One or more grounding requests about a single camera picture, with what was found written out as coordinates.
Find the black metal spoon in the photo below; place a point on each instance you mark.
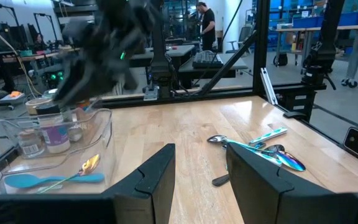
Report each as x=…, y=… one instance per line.
x=221, y=180

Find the orange and white object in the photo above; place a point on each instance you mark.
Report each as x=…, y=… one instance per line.
x=12, y=96

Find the black backlit keyboard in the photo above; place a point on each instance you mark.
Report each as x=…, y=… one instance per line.
x=207, y=59

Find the grey desk top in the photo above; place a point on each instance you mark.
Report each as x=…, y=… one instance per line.
x=179, y=49

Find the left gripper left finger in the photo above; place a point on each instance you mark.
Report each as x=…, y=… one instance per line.
x=104, y=208

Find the silver aluminium strip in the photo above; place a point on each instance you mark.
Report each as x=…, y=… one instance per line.
x=269, y=87

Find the blue storage bin shelf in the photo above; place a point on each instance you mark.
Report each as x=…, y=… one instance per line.
x=353, y=17

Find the rainbow iridescent metal spoon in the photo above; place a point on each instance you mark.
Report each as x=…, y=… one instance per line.
x=289, y=160

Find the dark-lid purple-label jar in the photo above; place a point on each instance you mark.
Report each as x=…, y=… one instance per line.
x=56, y=137

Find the black box white labels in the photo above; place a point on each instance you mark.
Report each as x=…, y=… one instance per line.
x=300, y=102

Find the long clear plastic bin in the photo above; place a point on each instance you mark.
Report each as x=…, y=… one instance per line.
x=104, y=149

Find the person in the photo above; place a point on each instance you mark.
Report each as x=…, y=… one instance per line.
x=208, y=25
x=39, y=42

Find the grey office chair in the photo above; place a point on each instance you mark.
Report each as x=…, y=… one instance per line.
x=242, y=35

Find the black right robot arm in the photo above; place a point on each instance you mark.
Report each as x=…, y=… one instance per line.
x=160, y=46

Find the teal white patterned utensil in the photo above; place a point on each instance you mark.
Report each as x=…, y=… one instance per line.
x=269, y=135

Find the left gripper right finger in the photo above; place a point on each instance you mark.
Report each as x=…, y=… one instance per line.
x=291, y=205

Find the black computer case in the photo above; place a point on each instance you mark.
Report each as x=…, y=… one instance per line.
x=56, y=79

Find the grey keyboard tray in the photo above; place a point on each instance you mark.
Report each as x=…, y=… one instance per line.
x=235, y=63

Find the gold iridescent metal spoon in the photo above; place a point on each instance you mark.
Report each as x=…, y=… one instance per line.
x=90, y=163

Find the white-lid clear spice bottle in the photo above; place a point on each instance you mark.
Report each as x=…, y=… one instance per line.
x=31, y=144

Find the wooden table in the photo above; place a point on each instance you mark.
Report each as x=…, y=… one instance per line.
x=306, y=29

